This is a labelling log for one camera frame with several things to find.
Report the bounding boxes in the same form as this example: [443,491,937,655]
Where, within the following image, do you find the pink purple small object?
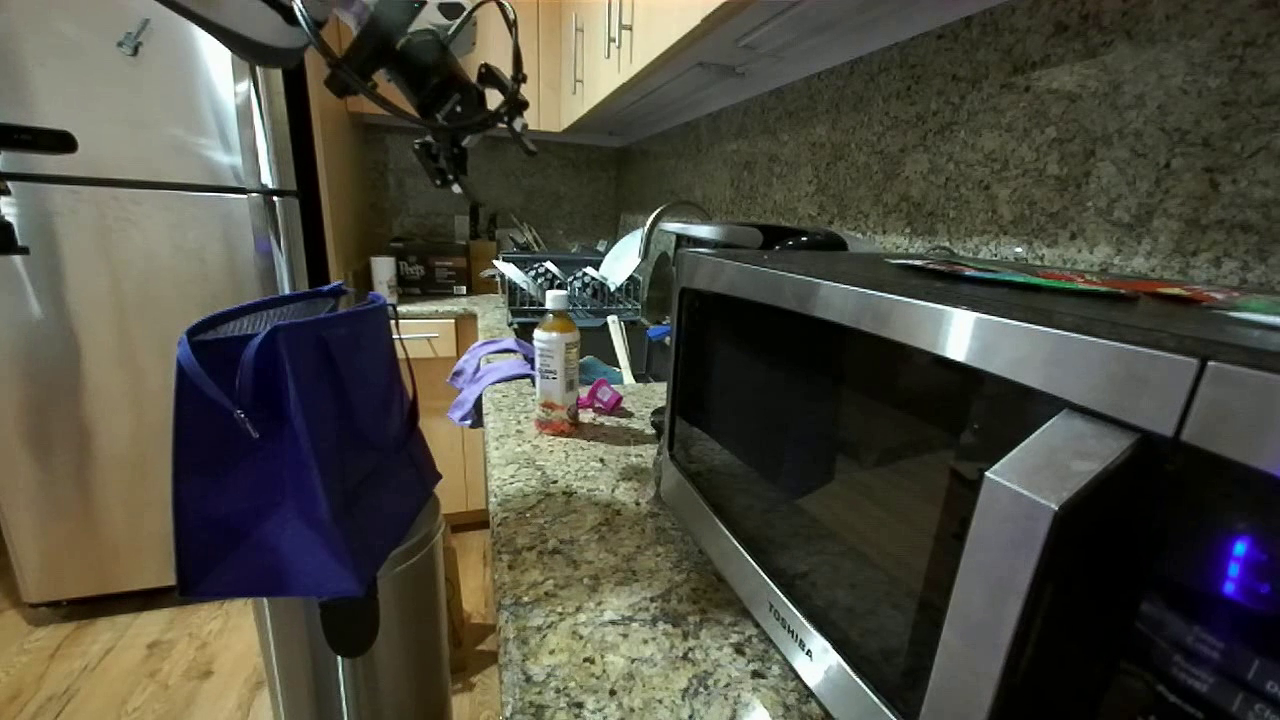
[576,376,629,418]

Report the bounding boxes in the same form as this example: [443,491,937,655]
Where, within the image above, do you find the purple cloth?
[443,333,540,433]

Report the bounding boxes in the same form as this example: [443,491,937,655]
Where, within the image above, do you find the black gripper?
[391,26,497,201]

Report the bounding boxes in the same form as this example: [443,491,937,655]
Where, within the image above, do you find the dish rack with dishes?
[487,219,655,384]

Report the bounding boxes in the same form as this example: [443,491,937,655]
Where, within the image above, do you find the wooden upper cabinets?
[306,0,1015,149]

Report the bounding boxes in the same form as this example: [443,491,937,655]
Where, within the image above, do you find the blue fabric bag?
[168,280,443,603]

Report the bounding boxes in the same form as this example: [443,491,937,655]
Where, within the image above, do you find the colourful papers on microwave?
[887,250,1280,323]

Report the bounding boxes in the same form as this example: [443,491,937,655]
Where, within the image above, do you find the stainless steel refrigerator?
[0,0,333,609]

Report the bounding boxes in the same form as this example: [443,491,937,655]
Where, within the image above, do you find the stainless steel microwave oven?
[653,243,1280,720]

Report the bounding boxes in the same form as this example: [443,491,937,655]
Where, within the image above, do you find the wooden base cabinet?
[391,307,497,528]

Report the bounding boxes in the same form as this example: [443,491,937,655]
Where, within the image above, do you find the stainless steel trash can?
[252,491,457,720]

